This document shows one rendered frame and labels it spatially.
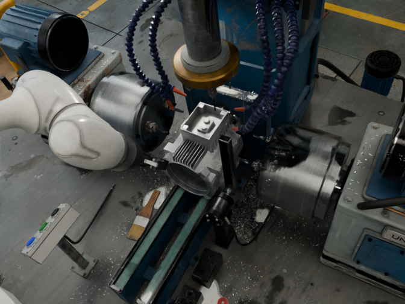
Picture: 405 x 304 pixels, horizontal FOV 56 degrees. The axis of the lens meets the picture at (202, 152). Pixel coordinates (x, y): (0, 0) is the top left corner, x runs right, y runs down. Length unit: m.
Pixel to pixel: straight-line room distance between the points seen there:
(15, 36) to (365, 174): 1.12
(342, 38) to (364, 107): 1.71
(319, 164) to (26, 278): 1.01
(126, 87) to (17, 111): 0.50
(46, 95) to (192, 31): 0.36
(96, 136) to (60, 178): 0.85
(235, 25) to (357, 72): 1.32
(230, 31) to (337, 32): 2.24
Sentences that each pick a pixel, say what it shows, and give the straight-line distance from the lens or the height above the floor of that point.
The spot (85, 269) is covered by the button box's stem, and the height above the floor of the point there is 0.81.
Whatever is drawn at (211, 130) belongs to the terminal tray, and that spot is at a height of 1.12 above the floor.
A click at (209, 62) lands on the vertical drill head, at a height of 1.36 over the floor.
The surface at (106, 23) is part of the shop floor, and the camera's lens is 3.87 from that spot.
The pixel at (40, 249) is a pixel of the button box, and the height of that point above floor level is 1.07.
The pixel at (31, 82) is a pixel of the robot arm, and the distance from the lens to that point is 0.90.
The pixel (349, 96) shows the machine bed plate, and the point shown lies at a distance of 1.70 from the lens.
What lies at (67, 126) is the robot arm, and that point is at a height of 1.47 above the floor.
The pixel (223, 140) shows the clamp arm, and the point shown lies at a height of 1.25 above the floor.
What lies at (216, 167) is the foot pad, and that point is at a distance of 1.11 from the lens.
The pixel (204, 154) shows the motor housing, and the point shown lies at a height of 1.09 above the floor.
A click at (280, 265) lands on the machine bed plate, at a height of 0.80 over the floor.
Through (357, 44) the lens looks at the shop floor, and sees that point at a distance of 3.29.
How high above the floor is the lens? 1.98
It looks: 52 degrees down
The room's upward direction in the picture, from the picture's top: 12 degrees counter-clockwise
